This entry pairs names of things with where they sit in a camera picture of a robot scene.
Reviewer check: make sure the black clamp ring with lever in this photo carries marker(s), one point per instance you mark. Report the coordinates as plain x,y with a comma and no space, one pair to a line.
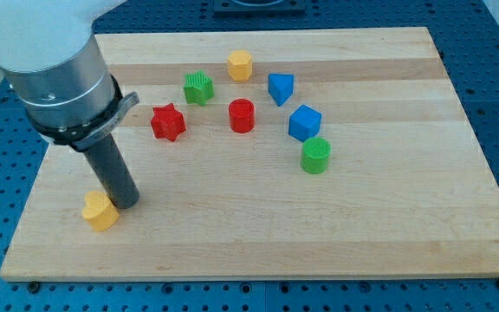
87,132

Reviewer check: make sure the green cylinder block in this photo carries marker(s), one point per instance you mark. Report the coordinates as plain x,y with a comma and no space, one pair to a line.
315,155

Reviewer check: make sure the black mounting plate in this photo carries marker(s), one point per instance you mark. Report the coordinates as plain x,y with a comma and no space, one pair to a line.
230,7

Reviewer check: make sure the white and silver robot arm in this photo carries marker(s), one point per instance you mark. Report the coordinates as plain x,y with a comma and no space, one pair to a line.
50,56

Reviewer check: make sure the red star block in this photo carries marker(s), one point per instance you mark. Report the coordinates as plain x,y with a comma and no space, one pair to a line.
167,122

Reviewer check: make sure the blue cube block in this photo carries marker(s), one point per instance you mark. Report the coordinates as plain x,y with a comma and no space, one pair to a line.
304,123

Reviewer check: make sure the blue triangle block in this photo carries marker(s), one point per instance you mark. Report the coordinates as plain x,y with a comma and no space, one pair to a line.
280,87

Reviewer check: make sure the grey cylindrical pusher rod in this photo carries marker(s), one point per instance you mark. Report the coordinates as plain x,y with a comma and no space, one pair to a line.
111,170

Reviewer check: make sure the wooden board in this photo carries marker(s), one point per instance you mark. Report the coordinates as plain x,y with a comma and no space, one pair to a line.
407,192

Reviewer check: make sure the green star block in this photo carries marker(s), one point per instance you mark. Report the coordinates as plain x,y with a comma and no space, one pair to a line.
198,88

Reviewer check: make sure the yellow heart block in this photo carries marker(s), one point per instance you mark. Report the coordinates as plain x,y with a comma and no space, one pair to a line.
99,211

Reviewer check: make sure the red cylinder block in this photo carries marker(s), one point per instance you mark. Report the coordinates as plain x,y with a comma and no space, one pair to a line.
241,115

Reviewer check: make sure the yellow hexagon block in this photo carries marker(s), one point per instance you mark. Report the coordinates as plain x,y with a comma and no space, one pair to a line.
240,65

